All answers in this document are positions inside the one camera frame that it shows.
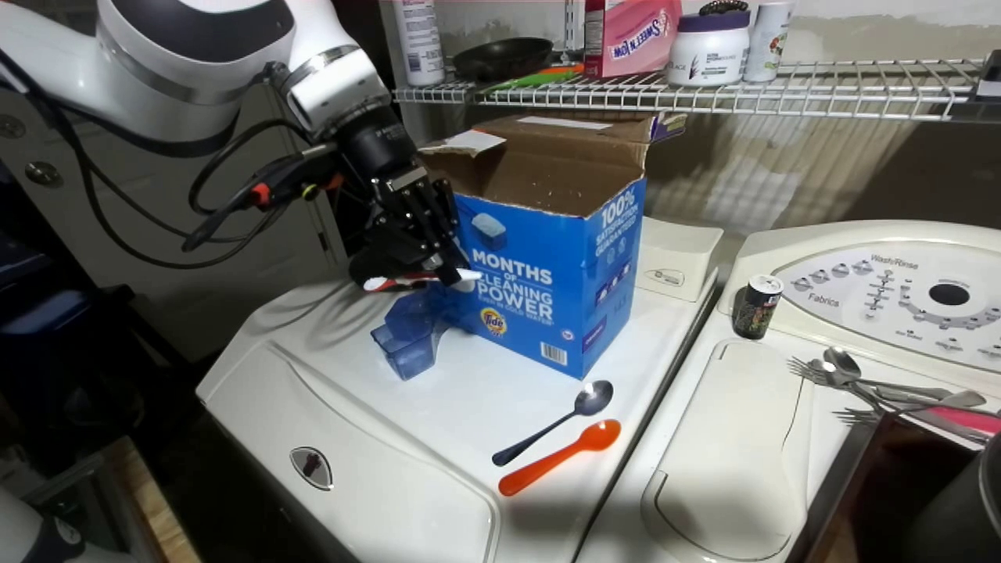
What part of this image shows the blue plastic scoop cup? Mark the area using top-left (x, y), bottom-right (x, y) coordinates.
top-left (371, 291), bottom-right (447, 378)

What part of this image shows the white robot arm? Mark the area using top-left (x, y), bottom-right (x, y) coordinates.
top-left (0, 0), bottom-right (470, 291)

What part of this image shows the white spray bottle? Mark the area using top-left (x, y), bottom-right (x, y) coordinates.
top-left (393, 0), bottom-right (444, 87)

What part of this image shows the white dryer machine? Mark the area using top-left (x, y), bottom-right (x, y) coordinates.
top-left (576, 218), bottom-right (1001, 563)

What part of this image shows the small dark jar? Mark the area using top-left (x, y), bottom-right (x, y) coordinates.
top-left (733, 274), bottom-right (784, 341)

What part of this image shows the orange plastic spoon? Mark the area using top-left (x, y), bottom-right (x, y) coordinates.
top-left (499, 419), bottom-right (622, 497)

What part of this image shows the black metal spoon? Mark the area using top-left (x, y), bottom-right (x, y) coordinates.
top-left (492, 378), bottom-right (614, 465)

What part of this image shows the blue detergent box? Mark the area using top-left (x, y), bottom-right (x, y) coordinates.
top-left (422, 115), bottom-right (663, 378)

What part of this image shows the white wire shelf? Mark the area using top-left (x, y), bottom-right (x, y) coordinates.
top-left (398, 60), bottom-right (1001, 125)

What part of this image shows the white washing machine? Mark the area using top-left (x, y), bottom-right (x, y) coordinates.
top-left (198, 218), bottom-right (722, 563)

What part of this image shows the metal spoon on dryer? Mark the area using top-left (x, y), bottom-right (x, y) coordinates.
top-left (802, 346), bottom-right (986, 410)

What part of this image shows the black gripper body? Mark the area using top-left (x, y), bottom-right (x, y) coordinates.
top-left (343, 125), bottom-right (463, 284)

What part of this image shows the white jar purple lid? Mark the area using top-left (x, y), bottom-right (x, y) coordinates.
top-left (666, 10), bottom-right (750, 87)

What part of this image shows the black frying pan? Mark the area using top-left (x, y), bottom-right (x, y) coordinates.
top-left (454, 38), bottom-right (554, 84)

